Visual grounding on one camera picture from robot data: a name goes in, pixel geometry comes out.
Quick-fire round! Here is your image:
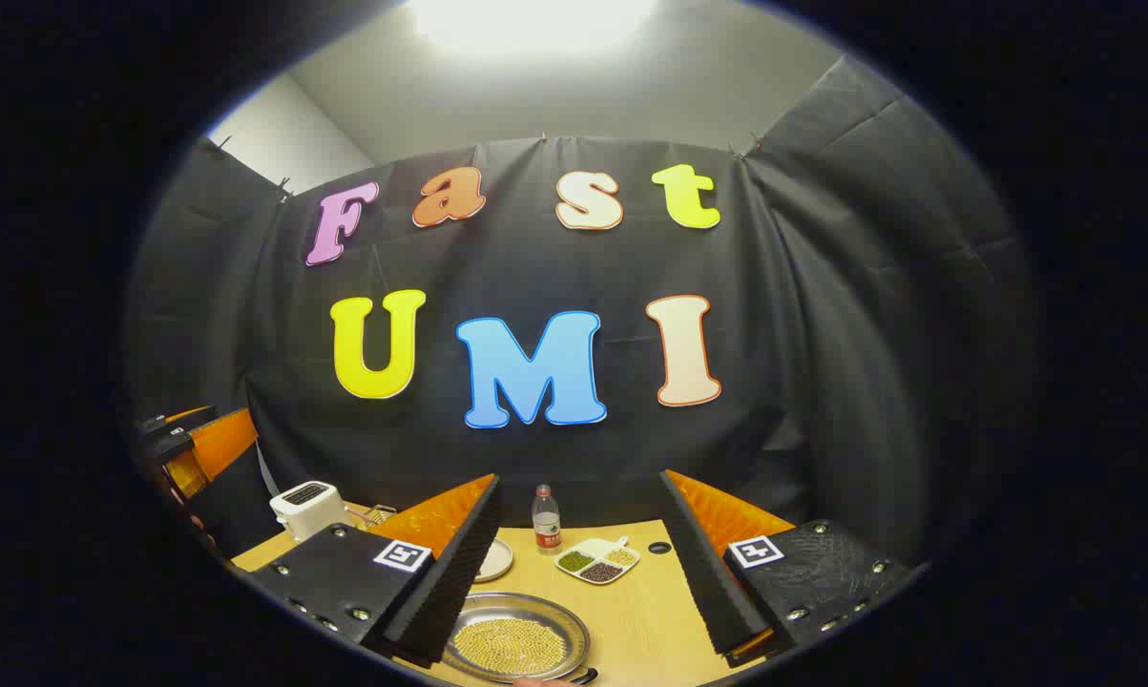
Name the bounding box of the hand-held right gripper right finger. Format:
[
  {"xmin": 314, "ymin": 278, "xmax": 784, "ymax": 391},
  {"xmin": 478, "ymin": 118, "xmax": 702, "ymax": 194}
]
[{"xmin": 657, "ymin": 469, "xmax": 928, "ymax": 667}]

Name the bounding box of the heap of yellow soybeans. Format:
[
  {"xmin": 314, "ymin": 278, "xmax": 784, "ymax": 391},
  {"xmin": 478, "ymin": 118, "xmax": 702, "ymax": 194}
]
[{"xmin": 452, "ymin": 617, "xmax": 570, "ymax": 677}]

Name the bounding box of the white round plate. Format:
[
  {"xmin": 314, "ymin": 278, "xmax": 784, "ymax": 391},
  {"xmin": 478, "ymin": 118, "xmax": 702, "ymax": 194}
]
[{"xmin": 473, "ymin": 537, "xmax": 515, "ymax": 583}]

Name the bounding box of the clear plastic water bottle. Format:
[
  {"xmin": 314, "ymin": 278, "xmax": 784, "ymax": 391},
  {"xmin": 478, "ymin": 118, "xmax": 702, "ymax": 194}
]
[{"xmin": 532, "ymin": 484, "xmax": 562, "ymax": 556}]

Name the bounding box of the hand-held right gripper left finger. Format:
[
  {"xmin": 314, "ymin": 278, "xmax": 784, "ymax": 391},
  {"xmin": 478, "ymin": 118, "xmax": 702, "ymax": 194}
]
[{"xmin": 235, "ymin": 474, "xmax": 501, "ymax": 668}]

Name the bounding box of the stainless steel pot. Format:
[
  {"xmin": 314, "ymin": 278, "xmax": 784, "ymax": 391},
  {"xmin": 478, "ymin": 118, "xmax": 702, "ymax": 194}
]
[{"xmin": 440, "ymin": 592, "xmax": 598, "ymax": 686}]

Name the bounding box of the white toaster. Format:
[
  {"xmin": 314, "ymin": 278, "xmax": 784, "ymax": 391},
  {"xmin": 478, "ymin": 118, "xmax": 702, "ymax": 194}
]
[{"xmin": 270, "ymin": 481, "xmax": 350, "ymax": 543}]

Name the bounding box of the white divided dish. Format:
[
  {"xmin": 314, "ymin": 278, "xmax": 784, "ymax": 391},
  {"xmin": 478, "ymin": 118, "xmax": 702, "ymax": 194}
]
[{"xmin": 554, "ymin": 536, "xmax": 641, "ymax": 586}]

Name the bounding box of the ceiling light panel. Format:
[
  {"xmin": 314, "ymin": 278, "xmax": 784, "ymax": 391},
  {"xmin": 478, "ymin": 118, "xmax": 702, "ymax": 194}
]
[{"xmin": 411, "ymin": 0, "xmax": 656, "ymax": 53}]

